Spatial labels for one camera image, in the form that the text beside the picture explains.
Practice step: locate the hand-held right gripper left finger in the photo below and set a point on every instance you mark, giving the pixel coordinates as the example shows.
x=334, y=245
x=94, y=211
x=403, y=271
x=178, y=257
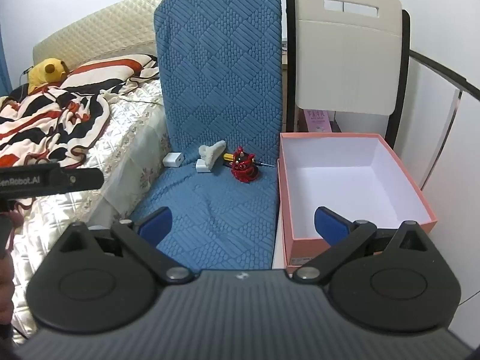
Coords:
x=155, y=222

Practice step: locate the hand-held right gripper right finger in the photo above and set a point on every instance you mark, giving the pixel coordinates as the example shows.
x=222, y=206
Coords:
x=330, y=225

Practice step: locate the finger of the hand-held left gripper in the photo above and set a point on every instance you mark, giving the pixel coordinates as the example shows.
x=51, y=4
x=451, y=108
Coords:
x=84, y=178

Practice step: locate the pink cardboard box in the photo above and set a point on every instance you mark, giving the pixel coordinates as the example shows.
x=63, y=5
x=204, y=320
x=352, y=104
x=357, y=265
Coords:
x=348, y=180

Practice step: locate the white fluffy toy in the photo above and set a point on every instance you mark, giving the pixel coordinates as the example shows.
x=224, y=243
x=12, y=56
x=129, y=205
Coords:
x=213, y=152

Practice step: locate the red figurine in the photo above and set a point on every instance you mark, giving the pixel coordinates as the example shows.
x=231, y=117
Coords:
x=243, y=167

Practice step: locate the cream quilted bedsheet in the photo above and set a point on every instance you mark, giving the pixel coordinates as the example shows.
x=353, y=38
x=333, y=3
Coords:
x=123, y=138

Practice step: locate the red black striped blanket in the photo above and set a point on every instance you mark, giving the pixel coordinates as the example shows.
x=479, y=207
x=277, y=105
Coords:
x=45, y=120

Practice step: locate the white charger cube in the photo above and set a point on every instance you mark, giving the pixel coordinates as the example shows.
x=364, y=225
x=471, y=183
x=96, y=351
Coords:
x=173, y=158

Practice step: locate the white plug adapter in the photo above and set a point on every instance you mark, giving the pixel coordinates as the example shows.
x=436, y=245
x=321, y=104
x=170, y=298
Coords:
x=202, y=168

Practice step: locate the yellow screwdriver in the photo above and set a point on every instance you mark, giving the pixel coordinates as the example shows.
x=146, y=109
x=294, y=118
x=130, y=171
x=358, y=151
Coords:
x=228, y=156

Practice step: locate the pink carton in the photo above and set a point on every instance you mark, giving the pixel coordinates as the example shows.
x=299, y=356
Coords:
x=318, y=122

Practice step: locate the yellow plush toy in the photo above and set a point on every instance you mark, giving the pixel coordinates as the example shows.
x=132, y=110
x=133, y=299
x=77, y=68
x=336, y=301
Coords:
x=45, y=73

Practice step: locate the striped pillow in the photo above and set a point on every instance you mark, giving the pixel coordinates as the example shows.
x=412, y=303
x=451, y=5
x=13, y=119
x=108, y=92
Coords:
x=108, y=71

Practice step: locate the blue curtain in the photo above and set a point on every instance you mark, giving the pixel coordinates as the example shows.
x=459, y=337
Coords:
x=3, y=63

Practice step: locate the shiny metal strip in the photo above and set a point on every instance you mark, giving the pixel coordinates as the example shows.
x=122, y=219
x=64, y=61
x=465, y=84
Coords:
x=446, y=127

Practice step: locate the blue quilted chair cushion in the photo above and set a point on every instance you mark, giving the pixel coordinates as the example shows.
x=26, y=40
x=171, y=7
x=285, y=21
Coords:
x=221, y=82

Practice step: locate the cream quilted headboard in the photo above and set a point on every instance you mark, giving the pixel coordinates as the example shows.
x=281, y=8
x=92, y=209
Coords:
x=105, y=22

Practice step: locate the white chair back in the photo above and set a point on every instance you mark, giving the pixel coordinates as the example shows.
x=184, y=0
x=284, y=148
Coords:
x=345, y=63

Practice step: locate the black curved rail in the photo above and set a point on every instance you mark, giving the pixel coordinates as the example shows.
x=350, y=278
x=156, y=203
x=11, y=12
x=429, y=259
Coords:
x=450, y=69

